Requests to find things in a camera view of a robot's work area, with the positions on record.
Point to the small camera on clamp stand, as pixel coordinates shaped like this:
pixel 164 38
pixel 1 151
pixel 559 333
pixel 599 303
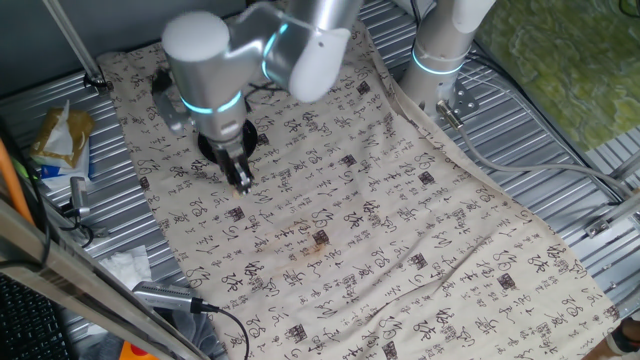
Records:
pixel 79 192

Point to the aluminium corner post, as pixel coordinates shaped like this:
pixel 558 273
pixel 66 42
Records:
pixel 75 45

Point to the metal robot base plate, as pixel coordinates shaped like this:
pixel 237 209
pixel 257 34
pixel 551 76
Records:
pixel 465 102

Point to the green patterned mat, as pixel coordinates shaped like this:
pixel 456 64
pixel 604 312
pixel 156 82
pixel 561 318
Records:
pixel 565 65

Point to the orange emergency stop button box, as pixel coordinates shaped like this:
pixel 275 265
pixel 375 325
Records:
pixel 137 352

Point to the orange pole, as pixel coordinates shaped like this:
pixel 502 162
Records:
pixel 11 185

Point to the silver depth camera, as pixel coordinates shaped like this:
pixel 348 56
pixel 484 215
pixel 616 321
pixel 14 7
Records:
pixel 160 296

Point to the crumpled white tissue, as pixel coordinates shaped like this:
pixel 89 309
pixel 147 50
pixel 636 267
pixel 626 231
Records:
pixel 127 267

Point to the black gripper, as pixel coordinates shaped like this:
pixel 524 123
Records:
pixel 227 155

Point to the black keyboard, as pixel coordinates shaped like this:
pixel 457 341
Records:
pixel 25 325

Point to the beige calligraphy print tablecloth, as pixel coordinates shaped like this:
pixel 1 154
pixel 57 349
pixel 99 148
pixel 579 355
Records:
pixel 350 225

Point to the person's sandalled foot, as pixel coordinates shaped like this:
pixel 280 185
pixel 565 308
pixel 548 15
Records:
pixel 625 340

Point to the black round scale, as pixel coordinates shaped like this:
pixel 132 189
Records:
pixel 251 140

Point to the aluminium profile bar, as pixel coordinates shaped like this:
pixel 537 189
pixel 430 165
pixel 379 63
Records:
pixel 75 285

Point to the aluminium frame rail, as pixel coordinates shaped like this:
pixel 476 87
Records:
pixel 625 207

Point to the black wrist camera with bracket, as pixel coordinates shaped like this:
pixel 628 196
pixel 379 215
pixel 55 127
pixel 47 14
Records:
pixel 170 110

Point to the small metal corner bracket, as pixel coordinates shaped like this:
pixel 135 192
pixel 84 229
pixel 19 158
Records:
pixel 597 228

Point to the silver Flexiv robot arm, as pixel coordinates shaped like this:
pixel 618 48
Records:
pixel 210 80

